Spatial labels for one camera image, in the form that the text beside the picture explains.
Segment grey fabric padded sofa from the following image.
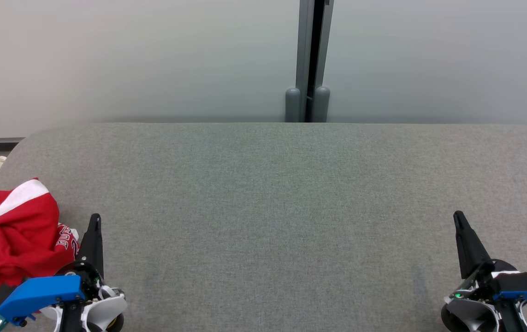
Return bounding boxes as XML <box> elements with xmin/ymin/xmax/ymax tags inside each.
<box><xmin>0</xmin><ymin>122</ymin><xmax>527</xmax><ymax>332</ymax></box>

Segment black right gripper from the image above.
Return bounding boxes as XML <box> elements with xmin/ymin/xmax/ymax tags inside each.
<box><xmin>450</xmin><ymin>211</ymin><xmax>518</xmax><ymax>300</ymax></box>

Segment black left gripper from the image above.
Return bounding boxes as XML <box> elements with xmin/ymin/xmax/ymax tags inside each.
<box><xmin>56</xmin><ymin>213</ymin><xmax>105</xmax><ymax>300</ymax></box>

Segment red shorts with white trim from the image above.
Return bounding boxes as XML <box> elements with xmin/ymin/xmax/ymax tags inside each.
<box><xmin>0</xmin><ymin>178</ymin><xmax>76</xmax><ymax>319</ymax></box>

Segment grey metal partition post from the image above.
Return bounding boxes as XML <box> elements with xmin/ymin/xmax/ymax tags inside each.
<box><xmin>285</xmin><ymin>0</ymin><xmax>335</xmax><ymax>123</ymax></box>

